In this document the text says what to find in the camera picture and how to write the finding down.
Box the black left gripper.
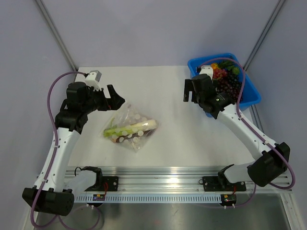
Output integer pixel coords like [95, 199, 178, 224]
[82, 84, 125, 114]

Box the clear dotted zip top bag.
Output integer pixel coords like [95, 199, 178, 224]
[100, 102, 158, 152]

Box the green white celery stalk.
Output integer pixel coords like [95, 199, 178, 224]
[103, 119, 158, 138]

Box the orange purple papaya slice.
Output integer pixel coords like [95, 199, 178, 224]
[111, 130, 155, 143]

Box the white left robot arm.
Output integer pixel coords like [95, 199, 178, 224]
[22, 82, 125, 216]

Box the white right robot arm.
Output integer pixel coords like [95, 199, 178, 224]
[183, 74, 290, 190]

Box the orange yellow fruit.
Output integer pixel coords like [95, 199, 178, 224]
[211, 63, 219, 69]

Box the dark purple grape bunch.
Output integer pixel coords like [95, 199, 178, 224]
[213, 67, 242, 102]

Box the dark green herb sprig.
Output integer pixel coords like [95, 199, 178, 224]
[218, 60, 240, 75]

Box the left controller board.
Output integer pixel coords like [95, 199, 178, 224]
[93, 194, 106, 202]

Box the controller board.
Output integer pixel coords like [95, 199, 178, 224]
[221, 194, 237, 206]
[93, 194, 106, 202]

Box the right controller board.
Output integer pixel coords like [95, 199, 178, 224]
[221, 194, 237, 206]

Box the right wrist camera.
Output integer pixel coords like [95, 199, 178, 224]
[199, 65, 214, 79]

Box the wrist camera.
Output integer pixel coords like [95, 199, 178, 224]
[84, 70, 102, 91]
[199, 65, 214, 79]

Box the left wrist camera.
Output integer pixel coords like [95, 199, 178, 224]
[84, 70, 102, 91]

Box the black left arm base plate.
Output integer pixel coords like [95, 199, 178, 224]
[85, 176, 119, 192]

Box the aluminium rail frame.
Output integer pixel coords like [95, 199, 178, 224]
[64, 166, 293, 194]

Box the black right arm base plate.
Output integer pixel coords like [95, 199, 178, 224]
[198, 176, 247, 192]

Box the white slotted cable duct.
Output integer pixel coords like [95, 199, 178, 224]
[75, 193, 221, 204]

